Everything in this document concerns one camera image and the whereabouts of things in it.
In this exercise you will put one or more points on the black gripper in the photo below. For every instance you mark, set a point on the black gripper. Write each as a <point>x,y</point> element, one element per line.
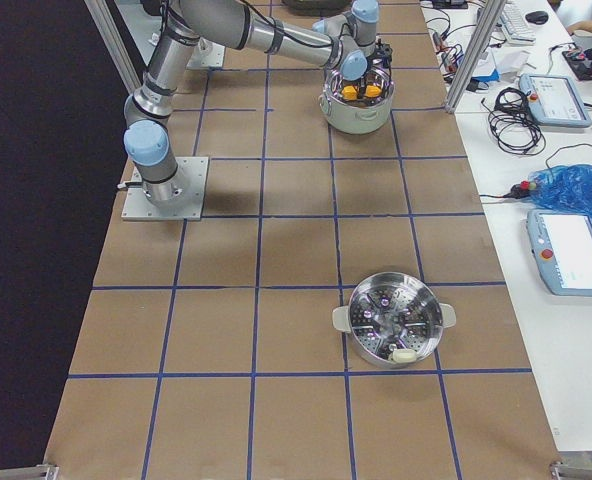
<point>363,80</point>

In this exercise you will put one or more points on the yellow corn cob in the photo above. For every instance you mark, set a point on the yellow corn cob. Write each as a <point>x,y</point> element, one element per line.
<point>355,93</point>

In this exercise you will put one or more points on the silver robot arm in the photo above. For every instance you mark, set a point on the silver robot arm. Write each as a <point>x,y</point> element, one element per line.
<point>342,42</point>

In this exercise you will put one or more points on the pale green electric pot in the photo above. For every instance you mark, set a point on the pale green electric pot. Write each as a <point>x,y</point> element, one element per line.
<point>353,117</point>

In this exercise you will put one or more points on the blue box on desk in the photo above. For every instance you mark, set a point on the blue box on desk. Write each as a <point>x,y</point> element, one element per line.
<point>486,73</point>

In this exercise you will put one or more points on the white paper box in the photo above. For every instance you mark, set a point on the white paper box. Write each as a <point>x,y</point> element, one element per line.
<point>510,63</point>

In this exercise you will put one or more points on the teach pendant far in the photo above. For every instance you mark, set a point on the teach pendant far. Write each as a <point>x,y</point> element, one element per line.
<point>554,100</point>

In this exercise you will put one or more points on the teach pendant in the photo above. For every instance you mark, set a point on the teach pendant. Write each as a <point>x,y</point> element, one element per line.
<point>561,244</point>
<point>554,100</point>

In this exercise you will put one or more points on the red emergency stop button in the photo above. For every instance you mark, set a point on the red emergency stop button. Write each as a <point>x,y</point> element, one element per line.
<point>521,190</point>

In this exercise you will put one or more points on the blue plastic bag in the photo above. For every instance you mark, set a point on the blue plastic bag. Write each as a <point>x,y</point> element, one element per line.
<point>563,188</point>

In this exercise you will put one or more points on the steel steamer basket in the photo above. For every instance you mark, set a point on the steel steamer basket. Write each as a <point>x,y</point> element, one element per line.
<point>393,320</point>

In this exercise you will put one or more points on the teach pendant near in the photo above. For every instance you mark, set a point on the teach pendant near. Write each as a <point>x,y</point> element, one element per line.
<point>561,244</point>

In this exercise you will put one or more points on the aluminium frame post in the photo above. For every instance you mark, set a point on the aluminium frame post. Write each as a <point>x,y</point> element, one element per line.
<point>118,41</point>
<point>477,45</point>

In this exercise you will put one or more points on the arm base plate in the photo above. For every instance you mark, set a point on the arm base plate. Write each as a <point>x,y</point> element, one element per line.
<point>206,55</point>
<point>181,197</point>

